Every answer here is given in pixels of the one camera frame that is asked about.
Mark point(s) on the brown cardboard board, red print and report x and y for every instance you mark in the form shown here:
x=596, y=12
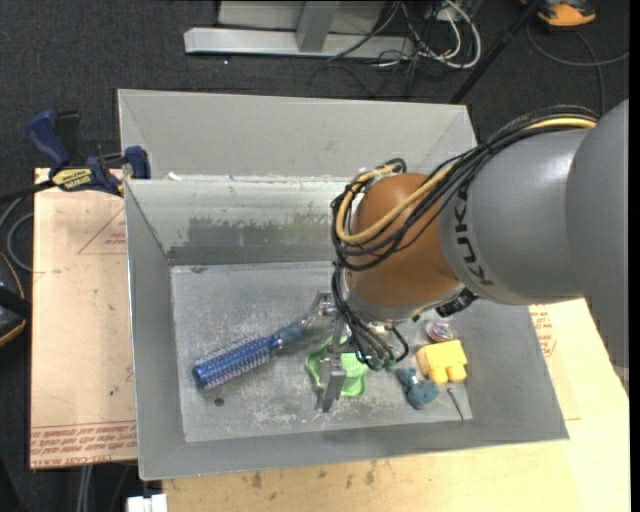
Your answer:
x=80, y=310

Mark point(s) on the yellow toy block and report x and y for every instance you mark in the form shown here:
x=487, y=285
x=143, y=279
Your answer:
x=442, y=361

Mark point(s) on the thin black nail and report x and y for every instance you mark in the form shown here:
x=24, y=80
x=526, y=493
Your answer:
x=456, y=402

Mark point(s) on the green cloth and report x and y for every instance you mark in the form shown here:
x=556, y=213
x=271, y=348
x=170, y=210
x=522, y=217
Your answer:
x=353, y=381

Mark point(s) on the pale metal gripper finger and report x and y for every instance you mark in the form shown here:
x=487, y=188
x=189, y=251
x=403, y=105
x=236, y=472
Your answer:
x=324, y=395
x=337, y=382

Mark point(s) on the blue hairbrush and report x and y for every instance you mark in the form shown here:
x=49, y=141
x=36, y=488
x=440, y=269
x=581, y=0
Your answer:
x=235, y=359

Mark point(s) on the small colourful spinning top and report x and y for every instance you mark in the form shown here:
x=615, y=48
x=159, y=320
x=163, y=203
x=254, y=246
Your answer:
x=439, y=332

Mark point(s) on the grey metal bin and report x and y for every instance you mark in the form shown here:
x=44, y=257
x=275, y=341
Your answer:
x=240, y=300

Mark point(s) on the blue-grey soft toy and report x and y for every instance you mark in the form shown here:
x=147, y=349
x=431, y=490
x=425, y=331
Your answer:
x=424, y=393

